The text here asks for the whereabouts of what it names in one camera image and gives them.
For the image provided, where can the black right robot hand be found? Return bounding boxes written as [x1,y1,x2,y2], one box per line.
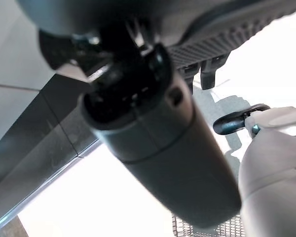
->
[16,0,296,228]

